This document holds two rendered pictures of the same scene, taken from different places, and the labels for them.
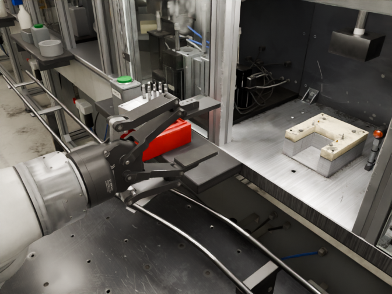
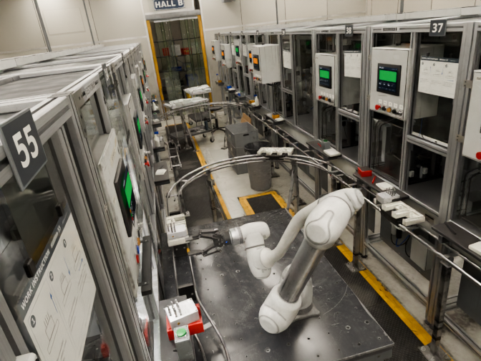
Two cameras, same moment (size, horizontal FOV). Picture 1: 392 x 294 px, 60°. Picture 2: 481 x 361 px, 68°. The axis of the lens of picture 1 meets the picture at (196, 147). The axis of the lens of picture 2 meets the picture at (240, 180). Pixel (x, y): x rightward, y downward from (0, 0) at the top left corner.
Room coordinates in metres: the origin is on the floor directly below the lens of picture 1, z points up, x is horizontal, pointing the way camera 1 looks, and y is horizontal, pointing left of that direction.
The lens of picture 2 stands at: (1.71, 0.97, 2.13)
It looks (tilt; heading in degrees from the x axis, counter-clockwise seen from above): 23 degrees down; 208
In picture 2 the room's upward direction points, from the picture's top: 6 degrees counter-clockwise
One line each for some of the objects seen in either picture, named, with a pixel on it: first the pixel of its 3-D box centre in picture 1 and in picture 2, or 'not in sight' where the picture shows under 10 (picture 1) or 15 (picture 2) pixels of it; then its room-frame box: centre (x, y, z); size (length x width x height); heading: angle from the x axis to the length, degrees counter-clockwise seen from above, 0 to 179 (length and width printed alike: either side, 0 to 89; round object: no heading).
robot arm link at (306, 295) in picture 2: not in sight; (295, 284); (0.27, 0.48, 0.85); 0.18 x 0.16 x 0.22; 171
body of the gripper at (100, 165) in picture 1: (109, 168); (221, 239); (0.36, 0.11, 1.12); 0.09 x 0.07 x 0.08; 129
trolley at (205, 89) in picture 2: not in sight; (200, 107); (-5.48, -3.62, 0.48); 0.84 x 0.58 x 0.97; 47
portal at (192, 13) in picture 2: not in sight; (181, 66); (-6.45, -4.65, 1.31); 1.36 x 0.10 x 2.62; 129
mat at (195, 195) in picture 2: not in sight; (187, 159); (-3.36, -2.72, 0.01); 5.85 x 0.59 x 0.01; 39
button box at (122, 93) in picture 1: (129, 98); (181, 344); (0.90, 0.19, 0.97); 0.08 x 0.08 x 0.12; 39
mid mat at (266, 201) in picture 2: not in sight; (267, 209); (-1.91, -0.59, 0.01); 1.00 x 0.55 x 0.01; 39
